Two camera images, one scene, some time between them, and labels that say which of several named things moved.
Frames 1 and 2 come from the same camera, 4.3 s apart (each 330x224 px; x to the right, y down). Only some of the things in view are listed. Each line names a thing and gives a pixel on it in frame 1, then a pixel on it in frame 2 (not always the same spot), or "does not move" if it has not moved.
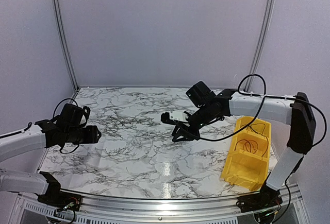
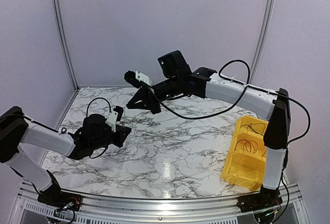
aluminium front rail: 226,210 does not move
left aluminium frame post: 64,34 does not move
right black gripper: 191,134 to 149,102
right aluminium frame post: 262,44 does not move
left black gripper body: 73,136 to 98,142
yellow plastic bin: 247,162 does not move
